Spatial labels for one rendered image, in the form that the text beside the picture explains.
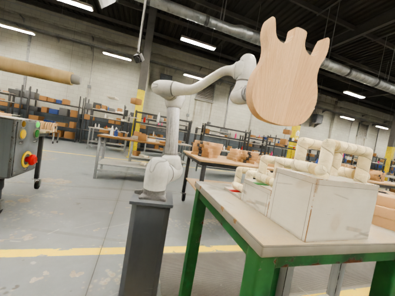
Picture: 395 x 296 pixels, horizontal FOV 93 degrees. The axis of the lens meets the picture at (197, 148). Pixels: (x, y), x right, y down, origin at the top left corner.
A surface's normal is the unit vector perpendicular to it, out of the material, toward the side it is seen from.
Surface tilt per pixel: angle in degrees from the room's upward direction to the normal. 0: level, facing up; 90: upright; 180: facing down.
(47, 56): 90
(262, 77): 94
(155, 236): 90
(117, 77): 90
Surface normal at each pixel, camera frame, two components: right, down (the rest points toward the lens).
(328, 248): 0.29, 0.10
